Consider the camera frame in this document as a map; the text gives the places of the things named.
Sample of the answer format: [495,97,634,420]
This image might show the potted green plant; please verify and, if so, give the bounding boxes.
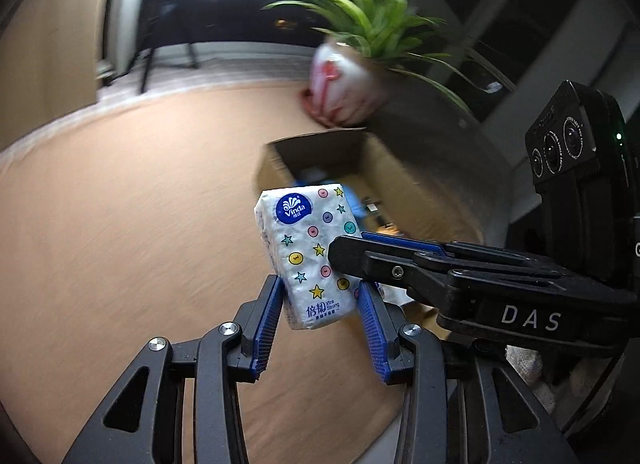
[262,0,516,127]

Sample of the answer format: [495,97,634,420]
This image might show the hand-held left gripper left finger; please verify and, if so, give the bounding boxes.
[62,274,286,464]

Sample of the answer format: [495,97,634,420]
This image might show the black tripod stand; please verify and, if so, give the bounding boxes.
[95,0,202,95]

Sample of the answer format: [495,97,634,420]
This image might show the white patterned tissue pack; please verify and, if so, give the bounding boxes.
[253,184,362,331]

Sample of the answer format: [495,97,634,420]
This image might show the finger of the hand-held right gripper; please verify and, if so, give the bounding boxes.
[360,231,533,259]
[327,235,558,305]

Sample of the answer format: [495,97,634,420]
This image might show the beige wooden cabinet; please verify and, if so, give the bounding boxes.
[0,0,121,145]

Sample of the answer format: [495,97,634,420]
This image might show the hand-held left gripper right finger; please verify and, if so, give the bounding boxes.
[356,280,581,464]

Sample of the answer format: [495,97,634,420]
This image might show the cardboard box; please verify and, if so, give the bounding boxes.
[254,127,487,342]

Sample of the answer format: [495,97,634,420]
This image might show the person's right hand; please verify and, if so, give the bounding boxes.
[505,344,571,412]

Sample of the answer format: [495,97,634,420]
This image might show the tan felt table mat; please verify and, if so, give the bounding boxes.
[0,79,483,464]

